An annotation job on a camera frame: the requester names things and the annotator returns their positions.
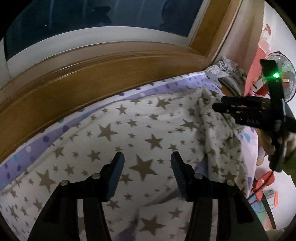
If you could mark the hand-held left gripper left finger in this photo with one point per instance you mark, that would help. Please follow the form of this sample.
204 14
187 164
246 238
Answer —
115 178

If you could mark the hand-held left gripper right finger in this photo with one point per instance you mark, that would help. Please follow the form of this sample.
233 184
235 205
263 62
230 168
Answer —
179 178

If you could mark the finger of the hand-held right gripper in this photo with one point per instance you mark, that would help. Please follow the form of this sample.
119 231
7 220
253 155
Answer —
245 102
249 117

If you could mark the white star print cloth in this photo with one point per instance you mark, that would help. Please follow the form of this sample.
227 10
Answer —
138 129

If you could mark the person's right hand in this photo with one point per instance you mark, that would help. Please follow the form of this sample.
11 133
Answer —
268 143

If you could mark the grey folded cloth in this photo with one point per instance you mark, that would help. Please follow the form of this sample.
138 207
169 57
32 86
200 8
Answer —
233 83

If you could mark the standing electric fan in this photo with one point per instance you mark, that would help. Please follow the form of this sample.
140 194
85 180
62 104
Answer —
288 76

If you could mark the pink towel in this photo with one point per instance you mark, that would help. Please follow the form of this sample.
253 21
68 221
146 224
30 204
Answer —
256 64

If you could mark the grey striped cloth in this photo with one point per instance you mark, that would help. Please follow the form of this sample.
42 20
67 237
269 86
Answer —
222 67

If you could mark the purple dotted bed sheet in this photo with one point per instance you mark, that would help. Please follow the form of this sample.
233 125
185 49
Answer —
23 160

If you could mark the window with white frame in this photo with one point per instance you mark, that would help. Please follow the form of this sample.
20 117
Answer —
92 14

